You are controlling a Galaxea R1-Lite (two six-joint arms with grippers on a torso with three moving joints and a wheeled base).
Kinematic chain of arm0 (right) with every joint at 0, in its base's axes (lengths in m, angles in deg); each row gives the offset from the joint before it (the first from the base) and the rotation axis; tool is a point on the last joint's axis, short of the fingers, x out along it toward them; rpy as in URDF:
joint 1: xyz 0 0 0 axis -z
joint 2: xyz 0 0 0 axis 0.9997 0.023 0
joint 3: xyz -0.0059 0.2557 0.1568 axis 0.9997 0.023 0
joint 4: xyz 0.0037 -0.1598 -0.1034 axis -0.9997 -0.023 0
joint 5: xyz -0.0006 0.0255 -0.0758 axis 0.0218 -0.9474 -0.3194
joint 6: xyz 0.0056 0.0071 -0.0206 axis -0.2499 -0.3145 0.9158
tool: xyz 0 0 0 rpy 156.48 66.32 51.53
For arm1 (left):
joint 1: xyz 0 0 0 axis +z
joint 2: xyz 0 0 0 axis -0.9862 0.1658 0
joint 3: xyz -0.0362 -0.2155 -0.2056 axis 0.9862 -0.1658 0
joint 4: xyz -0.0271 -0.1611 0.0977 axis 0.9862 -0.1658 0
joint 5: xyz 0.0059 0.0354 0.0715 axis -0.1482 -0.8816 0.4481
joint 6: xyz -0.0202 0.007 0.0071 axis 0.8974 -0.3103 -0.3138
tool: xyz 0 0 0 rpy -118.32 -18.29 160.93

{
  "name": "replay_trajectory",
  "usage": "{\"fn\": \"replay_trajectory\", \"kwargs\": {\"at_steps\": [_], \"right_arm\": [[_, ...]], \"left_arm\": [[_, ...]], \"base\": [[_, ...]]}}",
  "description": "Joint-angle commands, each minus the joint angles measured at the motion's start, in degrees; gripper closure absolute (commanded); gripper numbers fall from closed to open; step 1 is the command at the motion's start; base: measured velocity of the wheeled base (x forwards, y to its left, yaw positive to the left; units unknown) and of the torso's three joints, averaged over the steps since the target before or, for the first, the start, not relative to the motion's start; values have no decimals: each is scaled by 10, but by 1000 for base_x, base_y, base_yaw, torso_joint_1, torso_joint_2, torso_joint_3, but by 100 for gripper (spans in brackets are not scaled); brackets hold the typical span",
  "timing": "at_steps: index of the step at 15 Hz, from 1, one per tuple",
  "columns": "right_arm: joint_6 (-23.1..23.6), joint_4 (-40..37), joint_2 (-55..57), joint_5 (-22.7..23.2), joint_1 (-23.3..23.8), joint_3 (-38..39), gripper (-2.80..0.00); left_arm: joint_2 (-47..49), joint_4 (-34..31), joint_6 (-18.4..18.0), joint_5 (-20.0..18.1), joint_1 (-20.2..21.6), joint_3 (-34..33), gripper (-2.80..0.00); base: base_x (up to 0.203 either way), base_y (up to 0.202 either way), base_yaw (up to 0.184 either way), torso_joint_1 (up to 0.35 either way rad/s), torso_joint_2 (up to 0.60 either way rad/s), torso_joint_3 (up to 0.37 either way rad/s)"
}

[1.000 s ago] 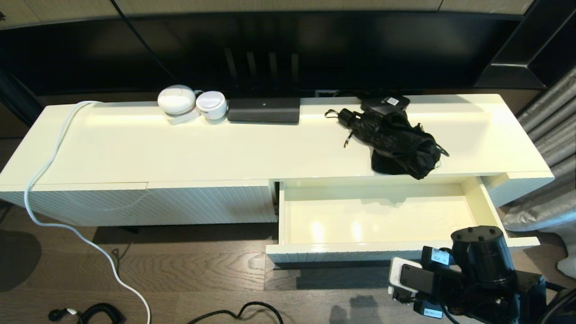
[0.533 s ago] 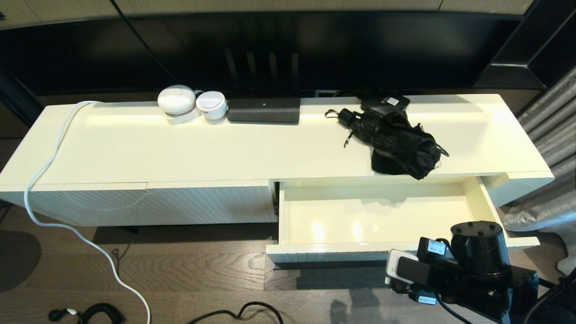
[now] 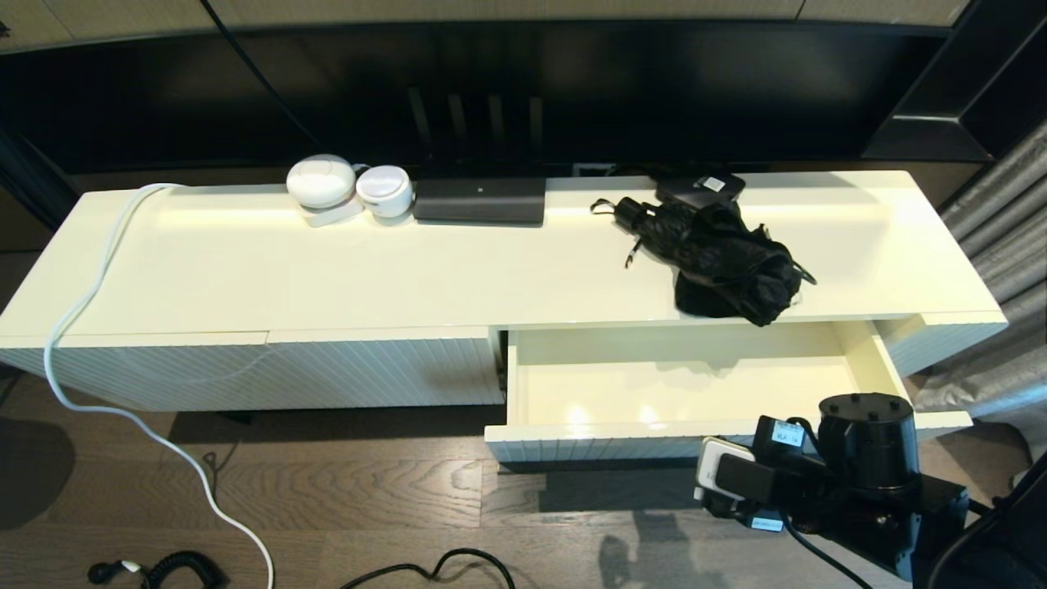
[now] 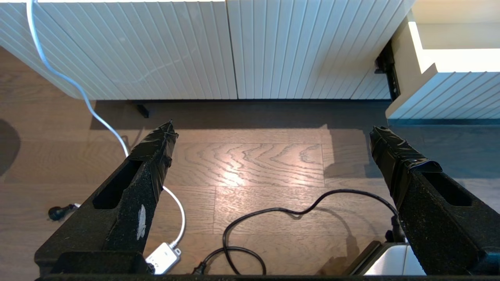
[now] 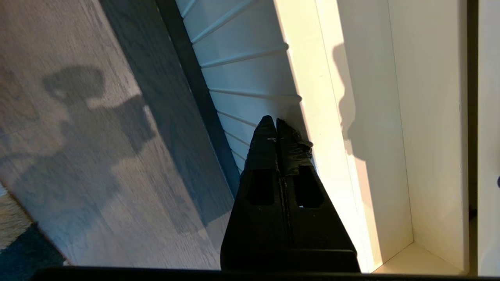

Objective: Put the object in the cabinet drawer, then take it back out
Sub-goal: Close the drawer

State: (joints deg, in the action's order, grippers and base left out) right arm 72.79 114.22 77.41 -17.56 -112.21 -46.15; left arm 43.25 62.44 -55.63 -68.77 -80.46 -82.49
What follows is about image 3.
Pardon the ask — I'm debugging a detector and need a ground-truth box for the white fluted drawer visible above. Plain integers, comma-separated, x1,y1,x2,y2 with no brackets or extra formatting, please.
484,319,974,465

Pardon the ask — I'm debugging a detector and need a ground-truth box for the black shelf unit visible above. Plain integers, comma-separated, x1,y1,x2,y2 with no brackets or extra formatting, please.
859,0,1047,162
0,127,83,234

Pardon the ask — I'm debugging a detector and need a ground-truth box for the grey curtain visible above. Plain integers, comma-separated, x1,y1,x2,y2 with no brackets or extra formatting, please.
910,115,1047,483

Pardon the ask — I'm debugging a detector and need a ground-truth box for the white flat device base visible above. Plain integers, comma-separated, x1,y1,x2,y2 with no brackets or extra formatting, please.
301,200,365,228

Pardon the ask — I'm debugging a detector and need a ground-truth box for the small white round device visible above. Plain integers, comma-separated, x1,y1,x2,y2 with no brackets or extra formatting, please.
356,165,415,218

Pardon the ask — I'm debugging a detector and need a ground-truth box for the large white dome device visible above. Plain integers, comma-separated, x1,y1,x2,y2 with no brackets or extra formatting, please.
286,154,358,210

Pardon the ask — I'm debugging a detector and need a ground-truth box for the black router with antennas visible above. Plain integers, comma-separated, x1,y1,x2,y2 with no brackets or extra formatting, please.
407,86,547,226

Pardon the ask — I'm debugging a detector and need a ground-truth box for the black television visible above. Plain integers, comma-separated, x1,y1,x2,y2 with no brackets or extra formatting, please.
0,20,959,177

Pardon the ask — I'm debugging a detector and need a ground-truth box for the long black floor cable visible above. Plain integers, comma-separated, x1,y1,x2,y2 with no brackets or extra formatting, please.
339,548,516,589

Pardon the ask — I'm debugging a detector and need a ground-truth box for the thin black hanging cable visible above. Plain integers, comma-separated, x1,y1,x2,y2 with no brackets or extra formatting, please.
200,0,324,148

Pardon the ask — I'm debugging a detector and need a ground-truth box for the white TV cabinet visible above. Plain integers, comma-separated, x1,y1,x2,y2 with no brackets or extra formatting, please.
0,169,1011,412

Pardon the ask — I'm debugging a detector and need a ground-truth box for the black box with white label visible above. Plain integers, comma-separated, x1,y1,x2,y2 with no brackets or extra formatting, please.
655,169,747,209

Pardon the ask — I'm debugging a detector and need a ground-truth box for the white power cable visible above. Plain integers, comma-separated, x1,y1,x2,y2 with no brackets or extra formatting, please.
43,183,275,589

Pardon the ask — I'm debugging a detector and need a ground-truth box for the black umbrella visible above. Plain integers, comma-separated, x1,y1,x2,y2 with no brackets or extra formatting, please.
591,196,807,328

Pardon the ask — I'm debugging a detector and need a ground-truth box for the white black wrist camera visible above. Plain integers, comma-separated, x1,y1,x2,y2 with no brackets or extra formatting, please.
694,436,757,520

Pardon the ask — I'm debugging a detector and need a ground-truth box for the black coiled cable with plug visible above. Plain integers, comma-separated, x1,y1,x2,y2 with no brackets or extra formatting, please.
88,551,228,589

